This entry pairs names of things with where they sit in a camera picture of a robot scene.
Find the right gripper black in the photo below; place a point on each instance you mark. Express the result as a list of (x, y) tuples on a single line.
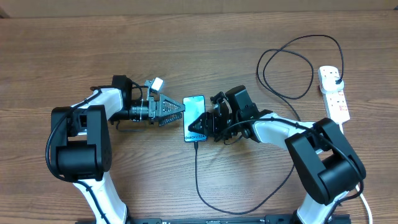
[(217, 132)]

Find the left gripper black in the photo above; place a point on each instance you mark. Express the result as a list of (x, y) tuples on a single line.
[(158, 106)]

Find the smartphone with blue screen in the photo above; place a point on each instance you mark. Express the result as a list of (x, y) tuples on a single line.
[(194, 107)]

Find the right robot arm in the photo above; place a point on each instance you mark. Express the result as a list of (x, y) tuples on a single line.
[(327, 165)]

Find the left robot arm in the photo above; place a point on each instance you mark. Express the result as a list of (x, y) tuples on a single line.
[(79, 151)]

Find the white charger plug adapter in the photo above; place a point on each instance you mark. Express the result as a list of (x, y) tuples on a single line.
[(331, 84)]

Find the white power strip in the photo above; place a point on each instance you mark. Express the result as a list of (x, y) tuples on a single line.
[(335, 103)]

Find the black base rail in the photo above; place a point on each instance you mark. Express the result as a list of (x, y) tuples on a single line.
[(211, 221)]

